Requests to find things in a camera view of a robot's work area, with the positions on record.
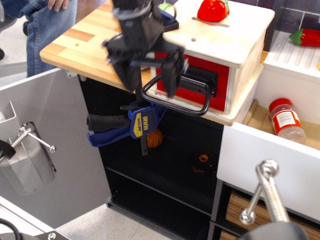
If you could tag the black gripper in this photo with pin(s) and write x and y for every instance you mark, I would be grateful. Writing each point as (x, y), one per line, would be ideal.
(126, 60)

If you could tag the red front wooden drawer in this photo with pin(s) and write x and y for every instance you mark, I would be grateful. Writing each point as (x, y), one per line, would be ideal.
(219, 101)

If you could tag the black metal drawer handle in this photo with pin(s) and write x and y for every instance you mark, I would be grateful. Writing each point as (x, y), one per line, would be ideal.
(197, 85)

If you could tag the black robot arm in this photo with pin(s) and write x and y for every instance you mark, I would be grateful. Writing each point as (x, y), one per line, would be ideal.
(140, 21)

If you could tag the white wooden box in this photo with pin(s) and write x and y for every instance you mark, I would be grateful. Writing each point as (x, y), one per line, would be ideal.
(232, 50)

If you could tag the white open kitchen drawer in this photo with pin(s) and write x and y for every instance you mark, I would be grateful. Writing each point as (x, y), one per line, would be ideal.
(243, 148)

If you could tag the person's hand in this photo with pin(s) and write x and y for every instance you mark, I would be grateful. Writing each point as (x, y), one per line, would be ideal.
(56, 5)

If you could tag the blue Irwin bar clamp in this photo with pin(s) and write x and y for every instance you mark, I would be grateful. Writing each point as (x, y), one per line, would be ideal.
(142, 119)

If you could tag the green toy vegetable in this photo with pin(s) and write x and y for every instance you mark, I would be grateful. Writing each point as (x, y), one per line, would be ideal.
(165, 6)

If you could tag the small orange toy pumpkin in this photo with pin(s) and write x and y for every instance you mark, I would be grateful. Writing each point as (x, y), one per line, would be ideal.
(155, 139)

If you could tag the wooden counter board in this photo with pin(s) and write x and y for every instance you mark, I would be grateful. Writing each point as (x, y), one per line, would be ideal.
(79, 50)

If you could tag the red toy bell pepper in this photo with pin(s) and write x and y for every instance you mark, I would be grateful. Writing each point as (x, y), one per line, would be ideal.
(213, 10)

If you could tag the dark round stove knob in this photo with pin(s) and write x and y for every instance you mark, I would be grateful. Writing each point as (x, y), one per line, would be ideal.
(203, 163)

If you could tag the person in blue jeans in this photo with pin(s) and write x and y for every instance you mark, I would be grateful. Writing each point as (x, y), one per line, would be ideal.
(45, 25)

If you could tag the black cabinet with shelves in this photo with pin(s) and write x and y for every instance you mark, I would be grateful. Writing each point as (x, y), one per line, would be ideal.
(161, 189)

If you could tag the white sink unit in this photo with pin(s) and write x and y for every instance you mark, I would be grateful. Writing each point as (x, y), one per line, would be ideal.
(291, 71)

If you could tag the silver clamp screw left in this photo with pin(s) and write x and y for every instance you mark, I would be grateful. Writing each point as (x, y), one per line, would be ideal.
(27, 132)

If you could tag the silver clamp screw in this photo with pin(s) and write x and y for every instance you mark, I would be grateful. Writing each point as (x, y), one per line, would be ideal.
(27, 132)
(266, 172)

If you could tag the grey cabinet door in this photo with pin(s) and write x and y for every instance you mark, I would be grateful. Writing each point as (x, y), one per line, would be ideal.
(54, 102)

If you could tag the red lid spice bottle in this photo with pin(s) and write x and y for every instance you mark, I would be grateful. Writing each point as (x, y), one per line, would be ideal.
(286, 122)

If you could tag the silver clamp screw right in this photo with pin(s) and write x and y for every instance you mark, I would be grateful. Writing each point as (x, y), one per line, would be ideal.
(266, 172)

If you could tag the red toy chili pepper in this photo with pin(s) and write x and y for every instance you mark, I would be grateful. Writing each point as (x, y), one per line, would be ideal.
(306, 37)

